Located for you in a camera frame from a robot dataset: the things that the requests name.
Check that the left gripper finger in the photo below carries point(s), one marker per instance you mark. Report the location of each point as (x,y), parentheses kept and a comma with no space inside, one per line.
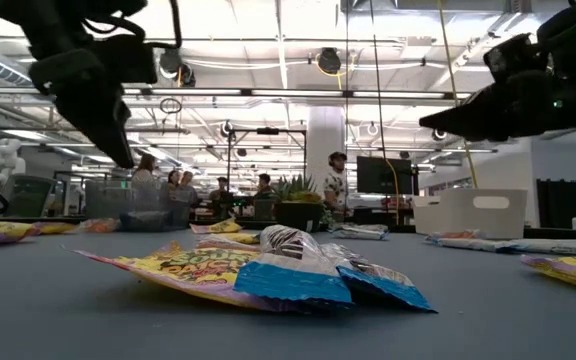
(98,130)

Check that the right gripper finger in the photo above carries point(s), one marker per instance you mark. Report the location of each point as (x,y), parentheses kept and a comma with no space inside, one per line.
(493,134)
(483,107)

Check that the red gummy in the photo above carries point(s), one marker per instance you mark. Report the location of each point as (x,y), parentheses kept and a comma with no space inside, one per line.
(455,234)
(100,225)

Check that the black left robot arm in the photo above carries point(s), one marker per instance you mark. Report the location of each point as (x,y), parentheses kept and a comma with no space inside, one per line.
(43,15)

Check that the person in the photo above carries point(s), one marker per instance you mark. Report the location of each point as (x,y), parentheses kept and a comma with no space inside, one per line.
(264,186)
(145,175)
(188,187)
(220,192)
(173,179)
(337,185)

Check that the dark translucent plastic bin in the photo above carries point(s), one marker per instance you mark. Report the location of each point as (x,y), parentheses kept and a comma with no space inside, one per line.
(138,200)

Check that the dark cabinet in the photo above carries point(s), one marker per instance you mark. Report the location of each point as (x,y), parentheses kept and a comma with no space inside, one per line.
(555,202)

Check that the grey green chair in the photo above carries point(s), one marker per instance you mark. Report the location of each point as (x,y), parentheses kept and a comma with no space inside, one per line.
(28,195)

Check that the white robot figure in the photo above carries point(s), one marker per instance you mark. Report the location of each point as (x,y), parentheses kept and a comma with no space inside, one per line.
(4,160)

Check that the black monitor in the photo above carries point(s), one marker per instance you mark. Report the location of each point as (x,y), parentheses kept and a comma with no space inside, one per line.
(383,175)

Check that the potted succulent plant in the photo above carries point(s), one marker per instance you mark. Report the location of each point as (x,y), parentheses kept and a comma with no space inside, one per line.
(298,205)

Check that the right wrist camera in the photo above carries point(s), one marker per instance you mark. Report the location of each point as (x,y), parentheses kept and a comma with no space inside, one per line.
(515,57)

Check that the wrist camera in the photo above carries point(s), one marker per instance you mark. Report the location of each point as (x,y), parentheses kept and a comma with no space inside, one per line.
(515,57)
(128,60)

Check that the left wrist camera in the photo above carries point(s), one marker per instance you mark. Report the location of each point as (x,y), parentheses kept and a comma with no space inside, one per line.
(128,60)

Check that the black frame stand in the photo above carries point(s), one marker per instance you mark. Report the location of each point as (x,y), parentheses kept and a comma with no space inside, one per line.
(268,131)

